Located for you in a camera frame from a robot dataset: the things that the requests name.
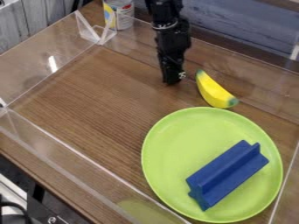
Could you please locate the blue plastic block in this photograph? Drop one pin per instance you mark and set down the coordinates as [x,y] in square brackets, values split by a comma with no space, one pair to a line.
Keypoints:
[224,173]

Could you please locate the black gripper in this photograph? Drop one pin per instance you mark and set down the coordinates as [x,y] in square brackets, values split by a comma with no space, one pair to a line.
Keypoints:
[172,42]

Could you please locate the clear acrylic corner bracket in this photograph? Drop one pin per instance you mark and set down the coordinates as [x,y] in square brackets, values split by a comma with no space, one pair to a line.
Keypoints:
[95,33]

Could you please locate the yellow toy banana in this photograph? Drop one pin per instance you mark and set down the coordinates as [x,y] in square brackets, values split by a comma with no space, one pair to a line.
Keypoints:
[212,92]

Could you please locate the white yellow can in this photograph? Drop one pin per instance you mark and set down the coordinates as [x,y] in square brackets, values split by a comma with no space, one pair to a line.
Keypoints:
[119,12]

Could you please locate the clear acrylic enclosure wall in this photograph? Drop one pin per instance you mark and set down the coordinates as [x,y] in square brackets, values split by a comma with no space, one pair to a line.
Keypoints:
[82,102]

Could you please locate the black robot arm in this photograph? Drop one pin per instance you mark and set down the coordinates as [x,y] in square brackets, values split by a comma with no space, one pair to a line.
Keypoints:
[164,12]

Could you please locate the green round plate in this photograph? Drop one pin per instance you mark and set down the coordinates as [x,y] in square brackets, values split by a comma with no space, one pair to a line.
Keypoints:
[182,143]

